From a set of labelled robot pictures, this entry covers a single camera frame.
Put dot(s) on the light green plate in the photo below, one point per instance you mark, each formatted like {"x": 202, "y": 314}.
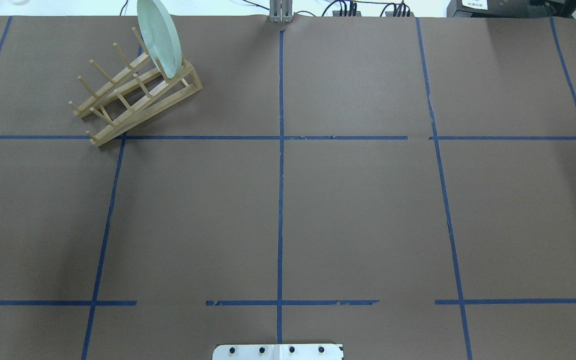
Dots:
{"x": 160, "y": 36}

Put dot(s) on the wooden dish rack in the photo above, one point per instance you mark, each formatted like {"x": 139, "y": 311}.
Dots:
{"x": 140, "y": 91}

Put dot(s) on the black box device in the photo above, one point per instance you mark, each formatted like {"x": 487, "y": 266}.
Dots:
{"x": 515, "y": 9}

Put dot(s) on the aluminium frame post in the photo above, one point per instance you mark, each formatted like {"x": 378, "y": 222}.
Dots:
{"x": 281, "y": 11}

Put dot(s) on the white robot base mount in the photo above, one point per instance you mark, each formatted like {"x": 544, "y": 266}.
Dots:
{"x": 298, "y": 351}

